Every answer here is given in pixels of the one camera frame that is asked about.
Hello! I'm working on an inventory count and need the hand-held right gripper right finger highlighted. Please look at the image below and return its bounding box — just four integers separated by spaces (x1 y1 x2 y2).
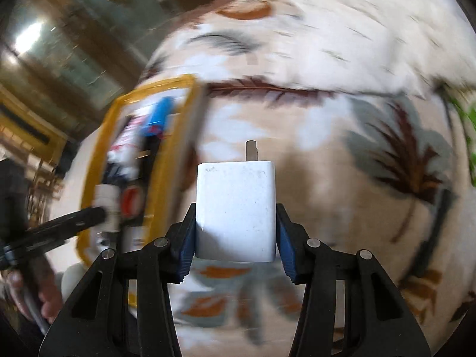
276 204 432 357

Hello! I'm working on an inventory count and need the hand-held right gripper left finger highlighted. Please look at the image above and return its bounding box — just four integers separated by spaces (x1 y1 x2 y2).
39 203 196 357

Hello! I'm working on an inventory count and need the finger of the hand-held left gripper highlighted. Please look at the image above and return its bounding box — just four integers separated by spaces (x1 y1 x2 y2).
0 207 107 268

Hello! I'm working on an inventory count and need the white pill bottle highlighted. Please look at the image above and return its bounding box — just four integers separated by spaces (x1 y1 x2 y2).
93 184 123 233

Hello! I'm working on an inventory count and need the white charger adapter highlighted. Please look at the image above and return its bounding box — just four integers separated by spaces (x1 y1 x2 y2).
196 140 278 264

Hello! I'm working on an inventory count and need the white box with yellow edges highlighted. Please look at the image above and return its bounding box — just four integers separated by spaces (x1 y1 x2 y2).
76 74 203 306

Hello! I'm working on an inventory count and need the pink floral tube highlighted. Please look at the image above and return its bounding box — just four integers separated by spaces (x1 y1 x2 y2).
112 117 149 160

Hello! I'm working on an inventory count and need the blue battery pack with wires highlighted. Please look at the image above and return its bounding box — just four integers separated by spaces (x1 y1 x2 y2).
143 97 175 136

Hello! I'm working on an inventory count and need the person's left hand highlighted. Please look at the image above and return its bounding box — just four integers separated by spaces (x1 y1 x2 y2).
7 256 65 324

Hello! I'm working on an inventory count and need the red tape roll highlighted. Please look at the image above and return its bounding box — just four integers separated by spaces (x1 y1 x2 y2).
121 186 144 218

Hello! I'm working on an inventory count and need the beige floral blanket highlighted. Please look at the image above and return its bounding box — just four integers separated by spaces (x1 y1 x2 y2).
63 0 476 357

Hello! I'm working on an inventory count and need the wooden wardrobe with glass doors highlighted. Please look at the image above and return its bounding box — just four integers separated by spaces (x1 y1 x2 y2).
0 0 261 164

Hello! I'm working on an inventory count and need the green floral cloth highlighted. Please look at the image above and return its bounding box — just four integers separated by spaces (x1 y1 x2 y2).
442 93 476 187

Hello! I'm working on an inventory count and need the white leaf-print duvet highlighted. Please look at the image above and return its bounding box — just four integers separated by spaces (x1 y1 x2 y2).
256 0 476 97

